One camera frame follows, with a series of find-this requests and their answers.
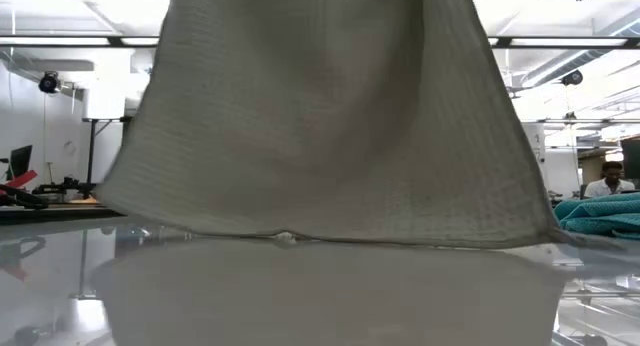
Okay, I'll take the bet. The person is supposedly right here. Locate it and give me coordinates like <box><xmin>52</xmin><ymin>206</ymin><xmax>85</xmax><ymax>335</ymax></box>
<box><xmin>583</xmin><ymin>160</ymin><xmax>637</xmax><ymax>200</ymax></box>

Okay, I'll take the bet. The black computer monitor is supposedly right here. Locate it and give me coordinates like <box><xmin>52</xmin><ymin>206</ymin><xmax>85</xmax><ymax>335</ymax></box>
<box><xmin>620</xmin><ymin>137</ymin><xmax>640</xmax><ymax>182</ymax></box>
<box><xmin>8</xmin><ymin>144</ymin><xmax>34</xmax><ymax>181</ymax></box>

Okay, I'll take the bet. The black metal rack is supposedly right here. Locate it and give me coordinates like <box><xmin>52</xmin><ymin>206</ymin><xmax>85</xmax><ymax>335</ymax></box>
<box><xmin>82</xmin><ymin>116</ymin><xmax>132</xmax><ymax>185</ymax></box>

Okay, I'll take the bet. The teal microfiber towel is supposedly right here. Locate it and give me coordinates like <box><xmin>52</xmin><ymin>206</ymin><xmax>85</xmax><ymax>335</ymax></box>
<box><xmin>553</xmin><ymin>191</ymin><xmax>640</xmax><ymax>241</ymax></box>

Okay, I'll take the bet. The grey waffle towel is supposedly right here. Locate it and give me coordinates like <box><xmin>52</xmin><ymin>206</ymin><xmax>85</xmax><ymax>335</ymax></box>
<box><xmin>94</xmin><ymin>0</ymin><xmax>621</xmax><ymax>251</ymax></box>

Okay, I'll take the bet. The black desk equipment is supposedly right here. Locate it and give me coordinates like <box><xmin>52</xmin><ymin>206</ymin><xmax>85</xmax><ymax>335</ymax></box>
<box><xmin>32</xmin><ymin>175</ymin><xmax>99</xmax><ymax>200</ymax></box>

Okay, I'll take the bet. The black hanging camera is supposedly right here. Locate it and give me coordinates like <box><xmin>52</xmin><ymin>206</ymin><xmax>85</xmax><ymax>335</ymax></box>
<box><xmin>560</xmin><ymin>69</ymin><xmax>585</xmax><ymax>88</ymax></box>
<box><xmin>38</xmin><ymin>70</ymin><xmax>61</xmax><ymax>95</ymax></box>

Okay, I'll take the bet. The red tool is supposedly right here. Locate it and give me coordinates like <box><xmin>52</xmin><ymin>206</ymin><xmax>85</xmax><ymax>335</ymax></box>
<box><xmin>0</xmin><ymin>169</ymin><xmax>39</xmax><ymax>190</ymax></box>

